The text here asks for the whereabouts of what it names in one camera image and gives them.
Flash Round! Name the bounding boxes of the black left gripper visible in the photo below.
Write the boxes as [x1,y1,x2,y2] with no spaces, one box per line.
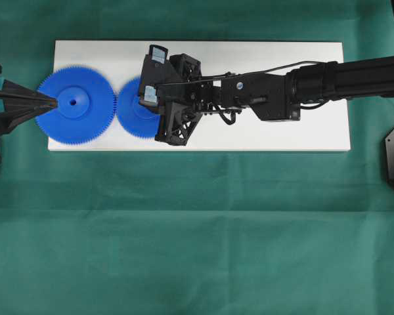
[0,65,58,161]

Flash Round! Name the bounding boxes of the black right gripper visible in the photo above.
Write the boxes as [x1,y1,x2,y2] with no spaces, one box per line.
[154,54,300,146]

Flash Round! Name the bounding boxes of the small blue gear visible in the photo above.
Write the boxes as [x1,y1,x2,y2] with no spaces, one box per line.
[116,76,160,138]

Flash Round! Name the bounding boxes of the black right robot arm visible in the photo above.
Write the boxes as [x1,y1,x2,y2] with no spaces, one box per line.
[153,56,394,124]

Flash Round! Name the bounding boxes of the large blue gear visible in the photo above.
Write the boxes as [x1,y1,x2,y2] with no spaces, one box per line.
[35,66,117,145]

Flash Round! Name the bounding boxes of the green table cloth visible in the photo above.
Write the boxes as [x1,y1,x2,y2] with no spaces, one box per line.
[0,1,394,314]

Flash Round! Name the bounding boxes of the white rectangular board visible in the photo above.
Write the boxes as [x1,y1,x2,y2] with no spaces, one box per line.
[48,40,351,152]

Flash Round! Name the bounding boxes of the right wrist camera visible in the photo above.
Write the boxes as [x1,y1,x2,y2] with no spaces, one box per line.
[139,45,184,115]

